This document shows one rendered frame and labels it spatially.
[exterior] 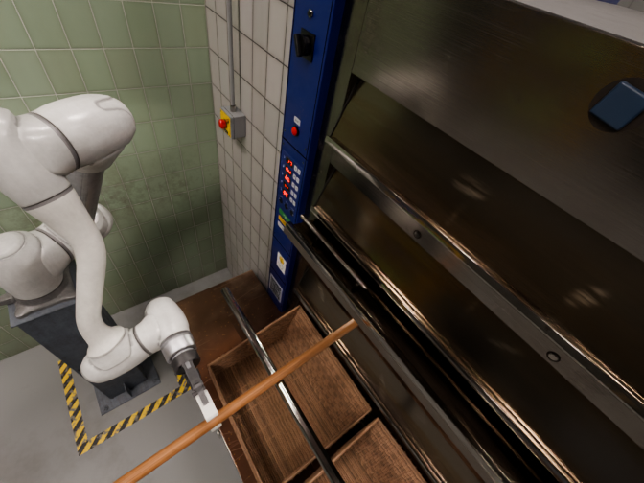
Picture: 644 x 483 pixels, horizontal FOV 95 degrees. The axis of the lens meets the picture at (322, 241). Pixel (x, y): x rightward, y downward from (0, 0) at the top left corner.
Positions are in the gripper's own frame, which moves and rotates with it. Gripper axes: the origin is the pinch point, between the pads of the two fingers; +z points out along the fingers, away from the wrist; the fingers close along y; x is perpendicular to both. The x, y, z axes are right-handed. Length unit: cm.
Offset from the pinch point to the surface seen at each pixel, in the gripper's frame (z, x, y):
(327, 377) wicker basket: 3, -49, 47
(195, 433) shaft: 0.7, 4.7, -1.3
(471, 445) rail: 41, -41, -24
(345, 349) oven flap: 2, -54, 24
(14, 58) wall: -126, 8, -43
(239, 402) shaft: 0.5, -7.2, -1.4
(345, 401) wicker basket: 16, -49, 46
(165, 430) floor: -37, 23, 119
